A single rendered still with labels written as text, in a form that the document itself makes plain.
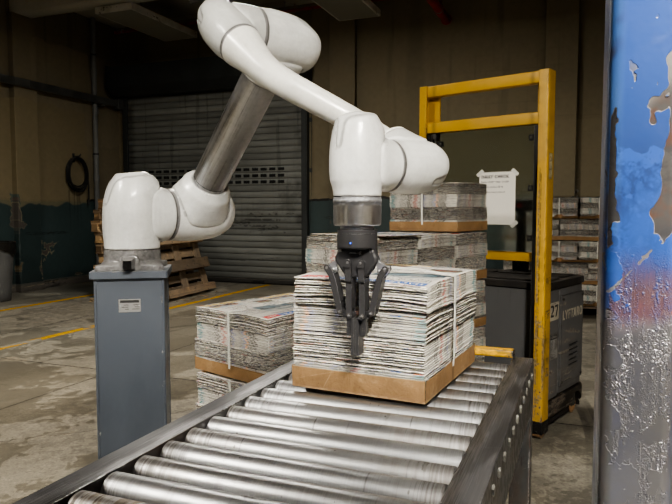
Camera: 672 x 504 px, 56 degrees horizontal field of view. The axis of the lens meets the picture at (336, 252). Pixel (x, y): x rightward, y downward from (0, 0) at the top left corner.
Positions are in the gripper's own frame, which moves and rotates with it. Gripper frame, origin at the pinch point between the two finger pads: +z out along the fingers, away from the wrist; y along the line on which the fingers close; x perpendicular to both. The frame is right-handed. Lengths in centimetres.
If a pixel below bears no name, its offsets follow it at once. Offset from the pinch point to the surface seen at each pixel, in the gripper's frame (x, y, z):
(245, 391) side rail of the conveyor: 0.5, 23.9, 13.0
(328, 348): -4.8, 7.9, 4.0
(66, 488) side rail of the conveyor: 49, 24, 13
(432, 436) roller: 10.9, -17.0, 13.4
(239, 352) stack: -68, 65, 23
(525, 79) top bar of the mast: -223, -9, -88
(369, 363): -4.0, -1.1, 6.1
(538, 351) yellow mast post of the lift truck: -219, -18, 48
